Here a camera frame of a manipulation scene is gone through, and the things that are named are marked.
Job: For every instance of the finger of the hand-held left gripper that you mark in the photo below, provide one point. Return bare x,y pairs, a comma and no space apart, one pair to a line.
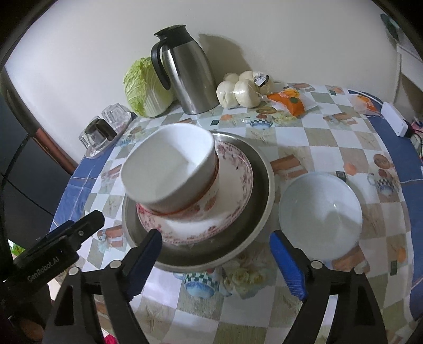
86,226

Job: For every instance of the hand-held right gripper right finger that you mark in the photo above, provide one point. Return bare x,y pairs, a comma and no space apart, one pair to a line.
290,268

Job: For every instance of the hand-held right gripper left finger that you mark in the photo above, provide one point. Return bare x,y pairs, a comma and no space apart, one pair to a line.
145,264

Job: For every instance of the white bowl with fruit print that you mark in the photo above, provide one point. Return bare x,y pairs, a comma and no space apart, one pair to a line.
317,215

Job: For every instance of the stainless steel plate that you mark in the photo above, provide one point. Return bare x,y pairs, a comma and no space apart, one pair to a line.
261,185

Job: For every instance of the floral rimmed white plate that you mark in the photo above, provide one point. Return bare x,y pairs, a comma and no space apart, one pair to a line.
234,185

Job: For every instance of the red rimmed white bowl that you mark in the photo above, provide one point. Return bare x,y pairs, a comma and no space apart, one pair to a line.
165,165

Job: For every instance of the clear glass cups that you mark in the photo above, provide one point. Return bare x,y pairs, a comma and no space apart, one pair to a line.
124,130

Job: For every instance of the clear glass cup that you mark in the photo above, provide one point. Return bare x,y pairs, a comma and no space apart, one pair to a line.
116,115

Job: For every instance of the napa cabbage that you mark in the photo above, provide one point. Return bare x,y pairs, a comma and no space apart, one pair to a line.
145,89

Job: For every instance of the orange snack packet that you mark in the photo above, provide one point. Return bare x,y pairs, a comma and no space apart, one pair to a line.
290,101

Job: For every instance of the clear packet with orange contents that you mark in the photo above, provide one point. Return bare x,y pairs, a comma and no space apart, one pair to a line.
366,104

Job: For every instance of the white power strip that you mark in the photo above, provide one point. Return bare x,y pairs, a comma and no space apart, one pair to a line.
395,119

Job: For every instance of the bag of steamed buns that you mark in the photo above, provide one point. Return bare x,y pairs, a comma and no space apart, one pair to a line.
244,91

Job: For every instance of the stainless steel thermos jug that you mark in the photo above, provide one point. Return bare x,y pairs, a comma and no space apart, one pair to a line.
191,76

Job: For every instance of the brown wooden rail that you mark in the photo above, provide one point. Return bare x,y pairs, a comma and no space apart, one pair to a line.
53,149

